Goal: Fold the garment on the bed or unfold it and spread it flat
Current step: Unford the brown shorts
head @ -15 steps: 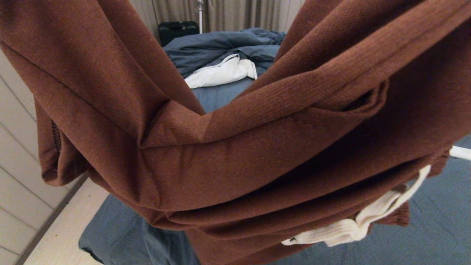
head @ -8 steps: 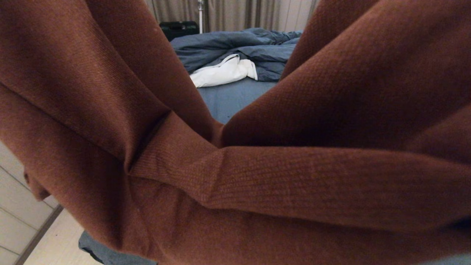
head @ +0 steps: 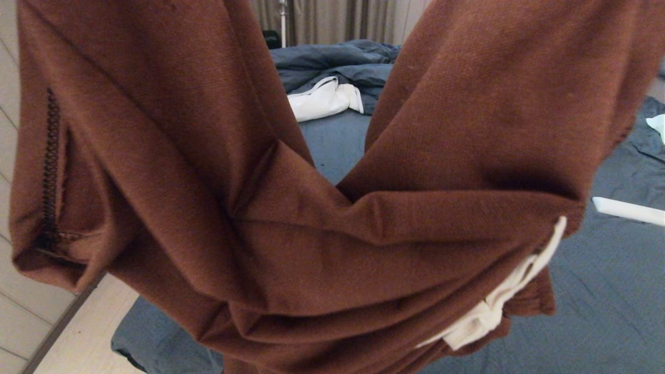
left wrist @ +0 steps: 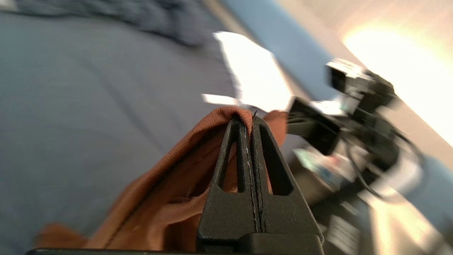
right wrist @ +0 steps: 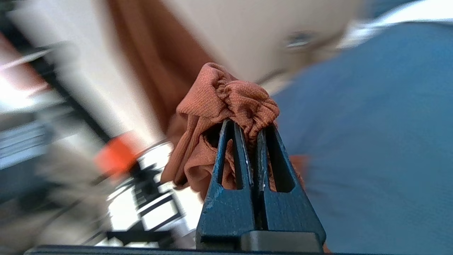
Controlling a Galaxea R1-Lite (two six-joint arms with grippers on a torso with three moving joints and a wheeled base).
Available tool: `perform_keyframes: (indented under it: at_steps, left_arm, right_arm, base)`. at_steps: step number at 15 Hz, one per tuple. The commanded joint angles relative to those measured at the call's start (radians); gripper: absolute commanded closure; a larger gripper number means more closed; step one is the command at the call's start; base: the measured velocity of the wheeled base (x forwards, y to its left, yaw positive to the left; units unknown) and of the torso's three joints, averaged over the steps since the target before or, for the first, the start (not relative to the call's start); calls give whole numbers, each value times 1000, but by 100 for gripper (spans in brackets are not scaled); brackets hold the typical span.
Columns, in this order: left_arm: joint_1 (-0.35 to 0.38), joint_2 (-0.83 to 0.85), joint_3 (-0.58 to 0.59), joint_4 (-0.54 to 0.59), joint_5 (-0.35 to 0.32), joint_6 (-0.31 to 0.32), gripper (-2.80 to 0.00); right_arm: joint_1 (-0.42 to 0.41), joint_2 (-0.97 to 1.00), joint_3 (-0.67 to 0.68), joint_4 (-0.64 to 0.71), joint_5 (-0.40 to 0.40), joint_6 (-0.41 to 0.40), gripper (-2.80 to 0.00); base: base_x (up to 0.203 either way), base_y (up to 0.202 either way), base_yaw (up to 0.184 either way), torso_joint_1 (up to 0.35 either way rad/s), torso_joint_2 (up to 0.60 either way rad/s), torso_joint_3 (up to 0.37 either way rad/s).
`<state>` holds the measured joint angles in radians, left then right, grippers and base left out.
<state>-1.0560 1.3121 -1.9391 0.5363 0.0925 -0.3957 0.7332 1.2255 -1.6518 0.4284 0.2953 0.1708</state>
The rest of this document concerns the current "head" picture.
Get brown drawstring shorts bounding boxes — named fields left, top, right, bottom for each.
left=9, top=0, right=665, bottom=374

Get white blanket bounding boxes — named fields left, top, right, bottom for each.
left=287, top=76, right=364, bottom=123

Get dark blue crumpled duvet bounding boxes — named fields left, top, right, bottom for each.
left=270, top=39, right=401, bottom=116

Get beige curtain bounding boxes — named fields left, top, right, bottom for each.
left=249, top=0, right=432, bottom=46

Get blue bed sheet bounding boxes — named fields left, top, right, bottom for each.
left=111, top=96, right=665, bottom=374

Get white flat strip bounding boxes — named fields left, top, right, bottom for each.
left=592, top=196, right=665, bottom=227

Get white cloth piece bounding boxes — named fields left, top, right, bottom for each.
left=647, top=113, right=665, bottom=145

